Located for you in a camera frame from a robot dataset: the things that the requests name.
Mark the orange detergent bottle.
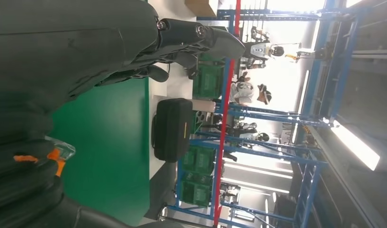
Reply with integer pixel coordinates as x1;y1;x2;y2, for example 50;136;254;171
45;136;76;178

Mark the green table mat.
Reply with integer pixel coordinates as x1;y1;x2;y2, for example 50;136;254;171
50;77;150;227

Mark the white table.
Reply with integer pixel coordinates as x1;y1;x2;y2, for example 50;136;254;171
147;0;219;180

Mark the black controller device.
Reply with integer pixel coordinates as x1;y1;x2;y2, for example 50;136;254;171
186;63;200;80

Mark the brown cardboard box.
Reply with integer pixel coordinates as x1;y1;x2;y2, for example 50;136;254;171
184;0;219;18

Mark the black carrying case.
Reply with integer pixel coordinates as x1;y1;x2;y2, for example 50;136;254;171
151;98;194;163

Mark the green plastic crate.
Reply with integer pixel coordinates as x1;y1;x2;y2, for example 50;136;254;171
182;146;217;176
193;64;224;99
180;180;213;208

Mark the beige wooden block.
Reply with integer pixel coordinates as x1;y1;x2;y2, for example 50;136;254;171
188;99;216;113

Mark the red pole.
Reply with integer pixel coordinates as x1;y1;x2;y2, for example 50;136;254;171
213;0;242;228

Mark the person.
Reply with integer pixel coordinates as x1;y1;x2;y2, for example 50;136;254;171
230;72;273;106

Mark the blue metal rack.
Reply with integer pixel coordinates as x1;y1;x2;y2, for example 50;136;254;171
166;0;364;228

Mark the ceiling light strip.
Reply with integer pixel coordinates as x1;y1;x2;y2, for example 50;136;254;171
330;121;380;171

